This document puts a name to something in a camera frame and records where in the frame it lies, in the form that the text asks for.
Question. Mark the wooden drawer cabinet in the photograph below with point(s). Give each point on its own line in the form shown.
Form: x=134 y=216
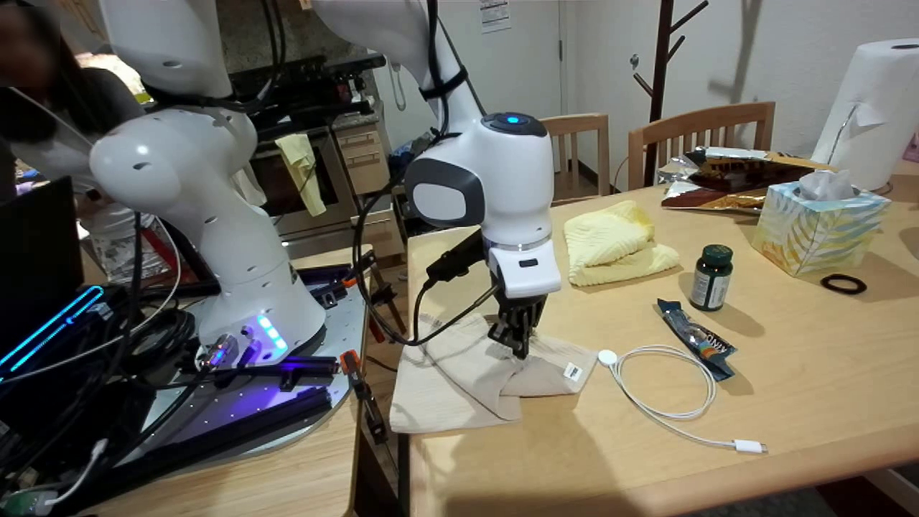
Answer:
x=370 y=162

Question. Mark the yellow cloth towel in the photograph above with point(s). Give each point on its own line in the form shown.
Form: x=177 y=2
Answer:
x=614 y=245

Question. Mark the dark snack bar wrapper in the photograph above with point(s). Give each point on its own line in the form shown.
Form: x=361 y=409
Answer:
x=697 y=338

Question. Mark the yellow hanging rag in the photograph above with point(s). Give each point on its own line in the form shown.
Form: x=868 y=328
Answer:
x=304 y=172

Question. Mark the wooden slat-back chair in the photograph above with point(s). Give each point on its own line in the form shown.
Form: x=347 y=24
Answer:
x=704 y=130
x=585 y=153

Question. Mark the dark wooden coat rack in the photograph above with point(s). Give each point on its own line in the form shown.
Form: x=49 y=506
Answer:
x=663 y=88

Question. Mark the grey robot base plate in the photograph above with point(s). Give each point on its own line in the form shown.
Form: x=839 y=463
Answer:
x=276 y=399

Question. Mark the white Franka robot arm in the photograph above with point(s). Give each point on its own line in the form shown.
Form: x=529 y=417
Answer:
x=219 y=239

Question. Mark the dark green pill bottle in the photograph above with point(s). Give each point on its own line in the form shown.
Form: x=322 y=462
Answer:
x=711 y=284

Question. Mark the white electric water boiler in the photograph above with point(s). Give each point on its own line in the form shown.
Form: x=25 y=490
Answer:
x=877 y=106

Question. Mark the white paper wall notice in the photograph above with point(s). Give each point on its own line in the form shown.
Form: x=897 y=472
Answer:
x=496 y=17

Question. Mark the person with dark hair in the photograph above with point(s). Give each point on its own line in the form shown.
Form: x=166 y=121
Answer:
x=44 y=75

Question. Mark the black box with blue light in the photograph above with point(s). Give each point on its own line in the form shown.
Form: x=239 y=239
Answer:
x=47 y=332

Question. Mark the red black clamp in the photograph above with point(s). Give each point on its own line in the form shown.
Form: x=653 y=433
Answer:
x=361 y=384

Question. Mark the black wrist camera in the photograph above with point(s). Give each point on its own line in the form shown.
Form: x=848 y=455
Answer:
x=457 y=256

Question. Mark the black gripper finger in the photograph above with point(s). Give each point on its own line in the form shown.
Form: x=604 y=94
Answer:
x=536 y=332
x=506 y=334

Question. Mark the black laptop screen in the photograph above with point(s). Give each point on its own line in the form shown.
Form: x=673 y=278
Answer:
x=38 y=254

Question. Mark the beige cloth towel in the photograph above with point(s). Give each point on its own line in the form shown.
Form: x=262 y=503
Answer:
x=450 y=391

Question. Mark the brown snack bag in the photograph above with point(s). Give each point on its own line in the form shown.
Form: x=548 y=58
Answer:
x=752 y=172

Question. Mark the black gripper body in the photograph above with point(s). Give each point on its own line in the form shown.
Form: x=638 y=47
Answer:
x=518 y=307

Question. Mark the patterned tissue box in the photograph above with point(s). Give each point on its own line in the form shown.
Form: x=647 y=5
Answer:
x=821 y=231

